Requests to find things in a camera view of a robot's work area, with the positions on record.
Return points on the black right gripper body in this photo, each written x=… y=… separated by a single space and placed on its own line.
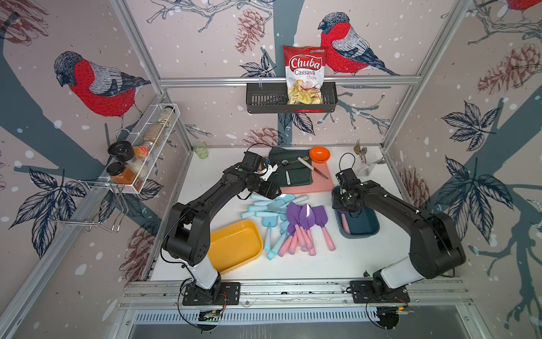
x=339 y=201

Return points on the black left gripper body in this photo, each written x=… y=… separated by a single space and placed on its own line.
x=262 y=187

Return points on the purple shovel pink handle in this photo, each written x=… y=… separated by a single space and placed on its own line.
x=306 y=219
x=321 y=220
x=291 y=242
x=343 y=221

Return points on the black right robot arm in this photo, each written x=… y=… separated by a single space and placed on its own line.
x=435 y=246

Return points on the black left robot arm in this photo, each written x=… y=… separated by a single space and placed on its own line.
x=187 y=239

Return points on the teal storage box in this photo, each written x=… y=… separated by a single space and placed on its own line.
x=362 y=224

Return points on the dark green cloth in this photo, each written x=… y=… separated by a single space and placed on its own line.
x=301 y=176

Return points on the dark metal spoon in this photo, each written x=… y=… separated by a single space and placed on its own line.
x=291 y=164

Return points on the clear cup with utensils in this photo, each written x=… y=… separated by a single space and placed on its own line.
x=366 y=159

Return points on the pink cutting board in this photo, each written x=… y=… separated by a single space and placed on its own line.
x=319 y=184

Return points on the orange bowl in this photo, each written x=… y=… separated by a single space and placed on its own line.
x=319 y=154

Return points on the yellow plastic tray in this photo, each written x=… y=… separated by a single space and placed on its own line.
x=234 y=246

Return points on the small green glass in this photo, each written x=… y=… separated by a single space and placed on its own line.
x=201 y=149

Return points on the Chuba cassava chips bag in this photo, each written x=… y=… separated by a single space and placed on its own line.
x=304 y=73

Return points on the orange spice jar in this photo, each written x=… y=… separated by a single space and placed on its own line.
x=120 y=174

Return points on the black lid spice jar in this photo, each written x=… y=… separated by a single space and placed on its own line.
x=122 y=150

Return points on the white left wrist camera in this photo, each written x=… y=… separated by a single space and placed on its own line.
x=268 y=171

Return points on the light blue shovel white handle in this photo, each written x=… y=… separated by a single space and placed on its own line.
x=280 y=204

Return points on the white handled knife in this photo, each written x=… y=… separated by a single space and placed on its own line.
x=311 y=167

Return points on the black wire basket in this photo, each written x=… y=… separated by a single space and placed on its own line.
x=270 y=98

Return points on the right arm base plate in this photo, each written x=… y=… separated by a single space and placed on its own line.
x=367 y=291

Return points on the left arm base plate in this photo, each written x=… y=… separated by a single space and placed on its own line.
x=221 y=293

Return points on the white wire spice rack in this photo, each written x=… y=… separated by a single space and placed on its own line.
x=148 y=143

